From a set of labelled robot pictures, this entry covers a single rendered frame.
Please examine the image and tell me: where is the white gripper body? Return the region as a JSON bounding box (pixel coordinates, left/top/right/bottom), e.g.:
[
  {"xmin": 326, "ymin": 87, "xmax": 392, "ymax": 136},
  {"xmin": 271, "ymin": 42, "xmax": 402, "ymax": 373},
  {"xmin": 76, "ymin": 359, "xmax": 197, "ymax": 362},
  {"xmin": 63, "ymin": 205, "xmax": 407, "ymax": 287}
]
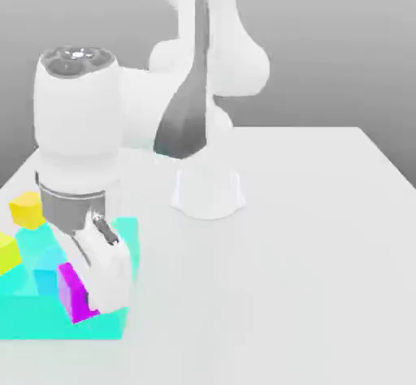
[{"xmin": 55, "ymin": 227, "xmax": 133, "ymax": 315}]

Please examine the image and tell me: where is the small magenta cube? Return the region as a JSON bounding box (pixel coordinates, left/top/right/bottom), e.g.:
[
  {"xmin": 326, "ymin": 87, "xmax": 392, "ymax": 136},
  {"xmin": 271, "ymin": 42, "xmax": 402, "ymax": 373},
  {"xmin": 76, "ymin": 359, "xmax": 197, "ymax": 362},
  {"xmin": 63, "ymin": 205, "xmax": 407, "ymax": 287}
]
[{"xmin": 57, "ymin": 262, "xmax": 101, "ymax": 325}]

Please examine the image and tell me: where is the small cyan cube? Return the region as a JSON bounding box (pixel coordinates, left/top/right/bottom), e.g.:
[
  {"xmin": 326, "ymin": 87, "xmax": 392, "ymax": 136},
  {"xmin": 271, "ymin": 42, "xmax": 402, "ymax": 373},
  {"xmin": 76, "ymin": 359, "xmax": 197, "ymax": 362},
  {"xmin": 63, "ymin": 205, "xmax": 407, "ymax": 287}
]
[{"xmin": 32, "ymin": 249, "xmax": 68, "ymax": 299}]

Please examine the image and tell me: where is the small lime cube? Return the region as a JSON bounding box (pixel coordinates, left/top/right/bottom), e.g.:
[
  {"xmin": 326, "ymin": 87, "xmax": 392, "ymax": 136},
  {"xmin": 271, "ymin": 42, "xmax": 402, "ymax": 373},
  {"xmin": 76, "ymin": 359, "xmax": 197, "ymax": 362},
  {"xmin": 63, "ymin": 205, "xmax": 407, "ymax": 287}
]
[{"xmin": 0, "ymin": 231, "xmax": 23, "ymax": 276}]

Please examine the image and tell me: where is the small yellow cube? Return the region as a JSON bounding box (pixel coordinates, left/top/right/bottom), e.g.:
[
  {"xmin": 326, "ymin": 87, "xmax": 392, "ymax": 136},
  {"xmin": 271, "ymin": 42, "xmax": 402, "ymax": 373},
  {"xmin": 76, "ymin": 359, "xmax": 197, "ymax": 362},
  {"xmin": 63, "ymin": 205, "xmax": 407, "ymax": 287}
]
[{"xmin": 8, "ymin": 191, "xmax": 47, "ymax": 231}]

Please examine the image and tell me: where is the large turquoise box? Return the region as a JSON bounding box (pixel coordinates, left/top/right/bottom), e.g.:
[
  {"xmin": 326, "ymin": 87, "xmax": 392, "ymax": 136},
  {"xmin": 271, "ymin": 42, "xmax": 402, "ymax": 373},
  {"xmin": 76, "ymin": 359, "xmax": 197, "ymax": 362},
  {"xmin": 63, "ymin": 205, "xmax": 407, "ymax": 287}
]
[{"xmin": 0, "ymin": 216, "xmax": 141, "ymax": 341}]

